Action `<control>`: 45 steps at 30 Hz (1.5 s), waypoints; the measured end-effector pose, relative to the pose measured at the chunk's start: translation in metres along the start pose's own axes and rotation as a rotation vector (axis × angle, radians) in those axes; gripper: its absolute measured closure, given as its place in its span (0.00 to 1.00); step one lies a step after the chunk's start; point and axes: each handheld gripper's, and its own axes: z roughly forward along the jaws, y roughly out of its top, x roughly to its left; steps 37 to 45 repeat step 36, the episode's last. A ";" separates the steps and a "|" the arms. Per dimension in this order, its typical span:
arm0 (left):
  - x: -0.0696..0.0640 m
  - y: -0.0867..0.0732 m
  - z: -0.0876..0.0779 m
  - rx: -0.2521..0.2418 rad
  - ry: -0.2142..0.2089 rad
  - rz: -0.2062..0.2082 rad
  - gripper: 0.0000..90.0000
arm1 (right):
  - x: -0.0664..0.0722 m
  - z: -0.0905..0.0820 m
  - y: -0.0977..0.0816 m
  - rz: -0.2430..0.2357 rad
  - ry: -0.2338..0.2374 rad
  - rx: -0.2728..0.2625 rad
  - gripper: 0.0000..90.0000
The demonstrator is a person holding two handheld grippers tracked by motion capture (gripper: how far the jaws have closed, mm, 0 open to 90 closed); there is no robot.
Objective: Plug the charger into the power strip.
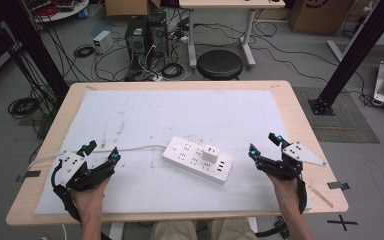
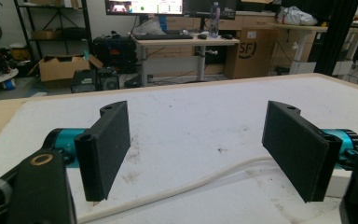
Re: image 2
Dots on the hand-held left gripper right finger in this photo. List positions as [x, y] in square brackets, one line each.
[298, 149]

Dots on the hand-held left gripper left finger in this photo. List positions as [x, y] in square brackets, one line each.
[105, 155]

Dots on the black computer tower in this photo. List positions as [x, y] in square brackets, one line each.
[83, 81]
[108, 79]

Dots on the open cardboard box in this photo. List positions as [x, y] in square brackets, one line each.
[62, 68]

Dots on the white foam mat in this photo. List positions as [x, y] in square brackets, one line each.
[199, 124]

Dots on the black equipment case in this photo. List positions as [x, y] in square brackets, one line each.
[115, 53]

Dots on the large printed cardboard box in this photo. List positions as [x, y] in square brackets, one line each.
[251, 53]

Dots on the long wooden desk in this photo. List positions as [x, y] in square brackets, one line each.
[304, 28]

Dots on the black metal stand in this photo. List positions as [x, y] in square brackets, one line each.
[338, 34]

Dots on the black keyboard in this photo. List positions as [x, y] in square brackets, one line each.
[163, 36]

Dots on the white plastic bag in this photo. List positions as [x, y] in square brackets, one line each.
[295, 16]

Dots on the black computer mouse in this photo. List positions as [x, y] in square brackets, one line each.
[227, 36]
[202, 36]

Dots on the black shelf rack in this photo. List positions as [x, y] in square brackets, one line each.
[85, 18]

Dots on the white-legged wooden desk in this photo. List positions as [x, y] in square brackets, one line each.
[186, 42]

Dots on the clear water bottle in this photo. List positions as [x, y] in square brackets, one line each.
[215, 21]

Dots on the lit computer monitor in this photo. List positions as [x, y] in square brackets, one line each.
[149, 6]

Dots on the dark computer monitor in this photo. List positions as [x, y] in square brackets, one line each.
[205, 7]

